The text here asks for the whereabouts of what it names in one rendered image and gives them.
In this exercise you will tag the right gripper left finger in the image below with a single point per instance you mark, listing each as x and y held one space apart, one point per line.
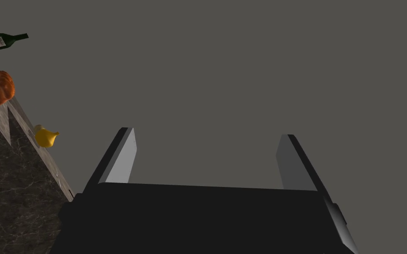
120 160

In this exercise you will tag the yellow pear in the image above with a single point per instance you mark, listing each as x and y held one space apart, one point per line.
45 137

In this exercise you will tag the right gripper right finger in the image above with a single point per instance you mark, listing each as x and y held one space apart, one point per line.
295 165

